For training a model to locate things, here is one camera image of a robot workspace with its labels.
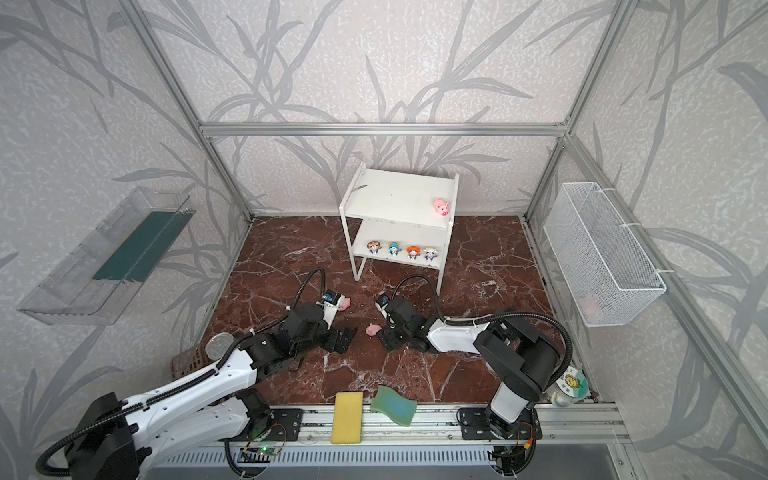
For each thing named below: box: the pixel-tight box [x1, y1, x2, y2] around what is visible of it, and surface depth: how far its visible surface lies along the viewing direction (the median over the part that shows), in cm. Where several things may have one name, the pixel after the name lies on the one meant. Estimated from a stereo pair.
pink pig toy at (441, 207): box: [434, 198, 449, 217], surface depth 77 cm
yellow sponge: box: [331, 391, 363, 444], surface depth 76 cm
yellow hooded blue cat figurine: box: [367, 240, 382, 254], surface depth 88 cm
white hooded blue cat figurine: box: [423, 247, 438, 261], surface depth 87 cm
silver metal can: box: [205, 332, 234, 360], surface depth 84 cm
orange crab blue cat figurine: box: [406, 246, 421, 260], surface depth 88 cm
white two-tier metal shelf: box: [339, 162, 460, 295], surface depth 84 cm
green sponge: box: [370, 385, 418, 427], surface depth 77 cm
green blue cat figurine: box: [387, 242, 402, 256], surface depth 88 cm
